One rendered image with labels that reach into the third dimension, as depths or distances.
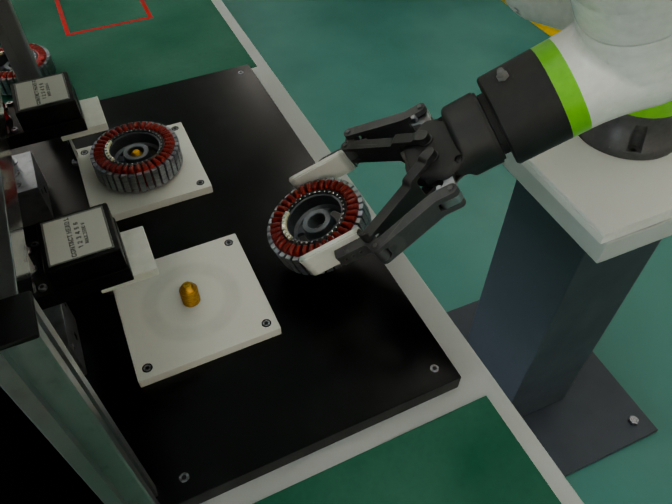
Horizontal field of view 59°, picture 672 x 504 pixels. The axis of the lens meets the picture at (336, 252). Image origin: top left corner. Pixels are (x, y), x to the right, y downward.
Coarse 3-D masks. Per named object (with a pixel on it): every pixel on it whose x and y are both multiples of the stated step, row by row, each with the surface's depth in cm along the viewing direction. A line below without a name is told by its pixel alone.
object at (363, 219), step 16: (304, 192) 66; (320, 192) 65; (336, 192) 64; (352, 192) 63; (288, 208) 65; (304, 208) 66; (320, 208) 66; (336, 208) 65; (352, 208) 61; (272, 224) 64; (288, 224) 64; (304, 224) 64; (336, 224) 64; (352, 224) 60; (368, 224) 62; (272, 240) 63; (288, 240) 62; (320, 240) 61; (288, 256) 61; (304, 272) 62
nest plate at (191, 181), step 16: (176, 128) 84; (80, 160) 79; (192, 160) 79; (96, 176) 77; (176, 176) 77; (192, 176) 77; (96, 192) 75; (112, 192) 75; (144, 192) 75; (160, 192) 75; (176, 192) 75; (192, 192) 75; (208, 192) 77; (112, 208) 73; (128, 208) 73; (144, 208) 74
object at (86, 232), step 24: (72, 216) 53; (96, 216) 53; (48, 240) 51; (72, 240) 51; (96, 240) 51; (120, 240) 54; (144, 240) 56; (48, 264) 49; (72, 264) 49; (96, 264) 50; (120, 264) 52; (144, 264) 54; (48, 288) 50; (72, 288) 51; (96, 288) 52
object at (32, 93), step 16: (32, 80) 67; (48, 80) 67; (64, 80) 67; (16, 96) 65; (32, 96) 65; (48, 96) 65; (64, 96) 65; (96, 96) 72; (16, 112) 63; (32, 112) 64; (48, 112) 65; (64, 112) 65; (80, 112) 66; (96, 112) 70; (16, 128) 65; (32, 128) 65; (48, 128) 65; (64, 128) 66; (80, 128) 67; (96, 128) 68; (16, 144) 65
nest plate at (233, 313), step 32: (192, 256) 68; (224, 256) 68; (128, 288) 65; (160, 288) 65; (224, 288) 65; (256, 288) 65; (128, 320) 62; (160, 320) 62; (192, 320) 62; (224, 320) 62; (256, 320) 62; (160, 352) 60; (192, 352) 60; (224, 352) 60
